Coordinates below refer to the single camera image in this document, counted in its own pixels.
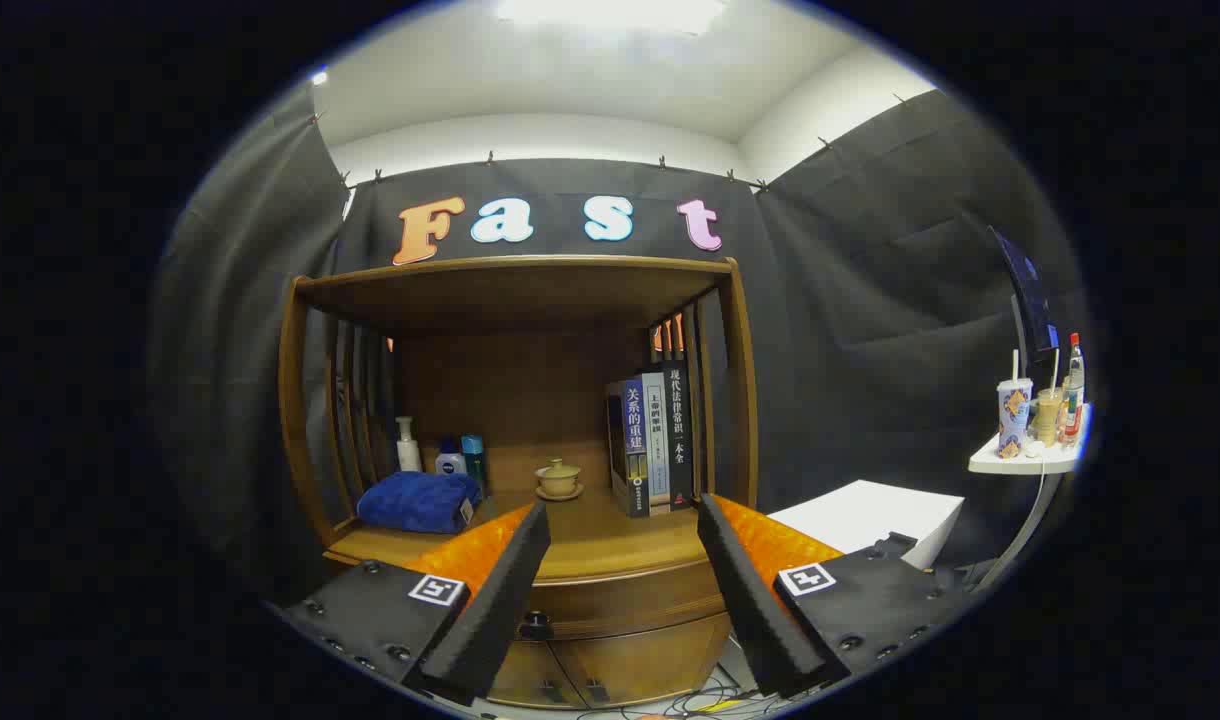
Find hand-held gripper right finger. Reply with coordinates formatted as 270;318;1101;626
695;492;976;701

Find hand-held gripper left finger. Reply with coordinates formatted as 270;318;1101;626
280;500;553;707

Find wooden drawer with black knob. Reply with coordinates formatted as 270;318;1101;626
510;572;736;643

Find wooden countertop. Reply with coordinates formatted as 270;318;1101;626
325;485;746;586

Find white filing cabinet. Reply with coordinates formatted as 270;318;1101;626
767;480;966;571

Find wooden cabinet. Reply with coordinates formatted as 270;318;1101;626
278;254;761;711

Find blue folded towel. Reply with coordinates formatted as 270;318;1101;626
356;471;483;534

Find beige lidded teacup with saucer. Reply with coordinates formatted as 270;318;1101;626
534;458;586;501

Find teal blue bottle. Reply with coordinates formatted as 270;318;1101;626
460;434;491;499

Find light grey spine book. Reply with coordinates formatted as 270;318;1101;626
640;372;671;513

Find black spine book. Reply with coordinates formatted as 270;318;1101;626
660;362;695;509

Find blue spine book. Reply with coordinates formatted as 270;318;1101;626
606;378;653;518

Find white side table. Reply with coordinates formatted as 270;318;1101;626
968;405;1093;591

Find clear plastic cup with straw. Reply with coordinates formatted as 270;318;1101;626
1034;349;1067;447

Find glass bottle with red cap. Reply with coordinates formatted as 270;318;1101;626
1062;333;1086;446

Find dark monitor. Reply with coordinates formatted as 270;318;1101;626
988;226;1061;379

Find floor cables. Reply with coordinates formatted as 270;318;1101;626
570;665;801;719

